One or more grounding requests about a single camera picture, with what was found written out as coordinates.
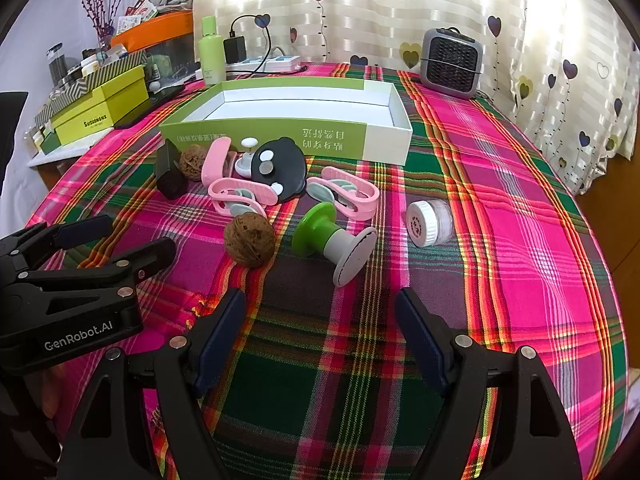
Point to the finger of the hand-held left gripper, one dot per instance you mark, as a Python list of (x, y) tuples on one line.
[(150, 255), (75, 232)]

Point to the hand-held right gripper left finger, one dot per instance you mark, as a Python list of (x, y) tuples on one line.
[(220, 340)]

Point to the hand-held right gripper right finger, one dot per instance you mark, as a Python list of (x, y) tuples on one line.
[(422, 340)]

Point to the black rectangular device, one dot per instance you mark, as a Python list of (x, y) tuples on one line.
[(169, 172)]

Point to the pink plastic clip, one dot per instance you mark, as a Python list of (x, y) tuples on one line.
[(216, 157), (220, 192), (362, 205)]

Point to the brown walnut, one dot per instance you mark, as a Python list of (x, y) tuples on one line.
[(191, 162), (248, 240)]

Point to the small white jar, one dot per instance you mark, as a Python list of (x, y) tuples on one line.
[(425, 222)]

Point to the small white knob stand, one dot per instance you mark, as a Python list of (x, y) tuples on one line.
[(246, 162)]

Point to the green and white spool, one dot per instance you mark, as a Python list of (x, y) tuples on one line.
[(315, 230)]

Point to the green and white cardboard box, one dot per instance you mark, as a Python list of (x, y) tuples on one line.
[(385, 140)]

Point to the white side table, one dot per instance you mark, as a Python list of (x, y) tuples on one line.
[(65, 152)]

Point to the pink green plaid tablecloth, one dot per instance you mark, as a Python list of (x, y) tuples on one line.
[(500, 260)]

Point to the yellow-green cardboard box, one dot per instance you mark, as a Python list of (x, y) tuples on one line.
[(115, 92)]

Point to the black smartphone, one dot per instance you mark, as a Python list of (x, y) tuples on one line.
[(160, 97)]

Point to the striped zigzag box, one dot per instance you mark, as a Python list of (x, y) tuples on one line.
[(100, 71)]

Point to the glass jar dark lid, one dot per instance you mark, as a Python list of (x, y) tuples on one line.
[(56, 65)]

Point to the purple decorative branches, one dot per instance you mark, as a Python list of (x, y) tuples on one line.
[(102, 25)]

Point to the light green lotion bottle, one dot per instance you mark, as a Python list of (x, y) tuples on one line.
[(212, 55)]

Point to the wooden cabinet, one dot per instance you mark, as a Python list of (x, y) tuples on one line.
[(615, 240)]

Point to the black charger adapter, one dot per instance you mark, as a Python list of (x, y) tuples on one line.
[(234, 50)]

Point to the orange lidded clear bin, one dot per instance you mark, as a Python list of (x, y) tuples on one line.
[(160, 27)]

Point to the white power strip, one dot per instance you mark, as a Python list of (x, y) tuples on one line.
[(280, 64)]

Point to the grey space heater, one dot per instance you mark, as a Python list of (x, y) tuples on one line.
[(450, 62)]

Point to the cream curtain with hearts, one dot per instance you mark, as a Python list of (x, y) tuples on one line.
[(400, 5)]

